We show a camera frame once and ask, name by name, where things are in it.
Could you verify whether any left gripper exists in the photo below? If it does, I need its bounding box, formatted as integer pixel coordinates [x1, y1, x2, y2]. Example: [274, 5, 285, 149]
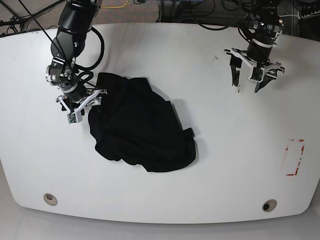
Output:
[224, 38, 285, 93]

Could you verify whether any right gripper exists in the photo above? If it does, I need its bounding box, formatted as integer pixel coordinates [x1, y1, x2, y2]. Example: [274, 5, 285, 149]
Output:
[55, 83, 108, 123]

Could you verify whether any black T-shirt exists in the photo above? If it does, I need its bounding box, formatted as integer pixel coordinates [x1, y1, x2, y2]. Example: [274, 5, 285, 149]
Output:
[88, 72, 196, 173]

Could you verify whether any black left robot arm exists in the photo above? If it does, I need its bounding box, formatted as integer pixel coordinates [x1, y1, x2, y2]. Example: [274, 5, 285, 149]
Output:
[224, 0, 285, 93]

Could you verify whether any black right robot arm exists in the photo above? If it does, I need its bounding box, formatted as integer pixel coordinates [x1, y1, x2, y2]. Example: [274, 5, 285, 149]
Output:
[46, 0, 107, 124]

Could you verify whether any white power strip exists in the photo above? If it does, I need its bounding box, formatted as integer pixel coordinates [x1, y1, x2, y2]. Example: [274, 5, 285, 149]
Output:
[297, 7, 320, 20]

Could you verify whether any red tape marking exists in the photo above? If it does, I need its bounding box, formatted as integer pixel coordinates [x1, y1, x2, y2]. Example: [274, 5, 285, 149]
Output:
[283, 139, 305, 177]

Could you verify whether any black tripod stand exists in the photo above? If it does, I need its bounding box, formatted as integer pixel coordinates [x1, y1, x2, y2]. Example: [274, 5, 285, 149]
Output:
[0, 0, 64, 38]

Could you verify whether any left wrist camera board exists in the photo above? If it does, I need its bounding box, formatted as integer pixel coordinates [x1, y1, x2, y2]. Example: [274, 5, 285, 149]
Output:
[251, 68, 263, 83]

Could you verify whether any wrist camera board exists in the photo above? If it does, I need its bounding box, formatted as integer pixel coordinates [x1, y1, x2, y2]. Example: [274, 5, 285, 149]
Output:
[67, 113, 78, 124]
[251, 68, 263, 83]

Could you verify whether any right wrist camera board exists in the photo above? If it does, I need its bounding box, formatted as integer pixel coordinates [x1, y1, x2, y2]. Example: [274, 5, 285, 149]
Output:
[67, 113, 78, 124]

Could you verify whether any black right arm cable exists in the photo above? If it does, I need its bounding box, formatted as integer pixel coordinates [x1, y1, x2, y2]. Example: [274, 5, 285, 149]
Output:
[72, 26, 105, 87]

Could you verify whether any left table cable grommet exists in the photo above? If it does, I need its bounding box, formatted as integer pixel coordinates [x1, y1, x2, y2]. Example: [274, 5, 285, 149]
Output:
[43, 193, 58, 207]

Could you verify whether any table cable grommet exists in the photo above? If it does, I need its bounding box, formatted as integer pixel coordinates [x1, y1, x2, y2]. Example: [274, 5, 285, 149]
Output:
[43, 193, 58, 207]
[262, 199, 277, 213]

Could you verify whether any yellow cable on floor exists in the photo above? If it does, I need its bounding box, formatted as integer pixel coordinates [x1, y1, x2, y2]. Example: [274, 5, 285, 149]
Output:
[103, 0, 130, 9]

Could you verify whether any right table cable grommet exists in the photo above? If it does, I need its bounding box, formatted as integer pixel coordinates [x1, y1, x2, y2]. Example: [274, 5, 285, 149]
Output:
[262, 199, 277, 213]

